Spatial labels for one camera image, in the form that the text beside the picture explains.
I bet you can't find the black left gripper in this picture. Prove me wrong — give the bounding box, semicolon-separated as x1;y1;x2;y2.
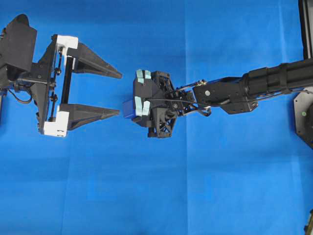
148;71;196;138

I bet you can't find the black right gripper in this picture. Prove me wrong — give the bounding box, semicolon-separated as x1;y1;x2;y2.
20;34;122;137

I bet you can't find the blue block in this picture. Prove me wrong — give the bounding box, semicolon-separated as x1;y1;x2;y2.
122;99;136;119

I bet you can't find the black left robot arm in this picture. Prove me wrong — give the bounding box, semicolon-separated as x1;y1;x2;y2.
148;59;313;138

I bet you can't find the blue table cloth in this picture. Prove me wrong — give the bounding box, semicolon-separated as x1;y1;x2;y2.
0;0;313;235

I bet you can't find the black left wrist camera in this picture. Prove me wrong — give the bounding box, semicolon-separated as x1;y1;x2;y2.
133;70;165;127

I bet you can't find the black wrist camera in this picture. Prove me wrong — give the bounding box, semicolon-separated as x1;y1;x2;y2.
0;13;38;88
133;70;165;127

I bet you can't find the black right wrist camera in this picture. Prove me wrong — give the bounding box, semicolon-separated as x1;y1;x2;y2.
0;13;38;88

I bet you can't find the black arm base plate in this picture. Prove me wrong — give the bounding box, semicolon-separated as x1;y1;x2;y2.
293;87;313;148

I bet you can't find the black aluminium frame rail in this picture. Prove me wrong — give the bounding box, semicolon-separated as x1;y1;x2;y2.
298;0;313;59

